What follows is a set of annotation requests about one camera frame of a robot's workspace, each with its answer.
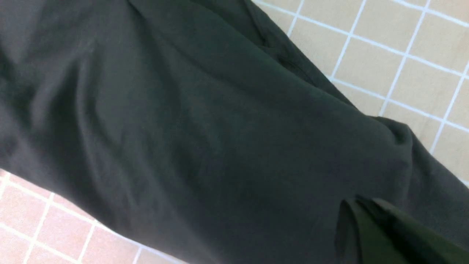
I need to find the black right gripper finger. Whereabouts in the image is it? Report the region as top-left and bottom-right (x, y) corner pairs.
(335, 197), (469, 264)

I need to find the dark gray long-sleeved shirt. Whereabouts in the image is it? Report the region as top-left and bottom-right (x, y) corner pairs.
(1, 0), (468, 264)

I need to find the beige checkered tablecloth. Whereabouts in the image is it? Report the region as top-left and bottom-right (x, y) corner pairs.
(1, 0), (468, 264)

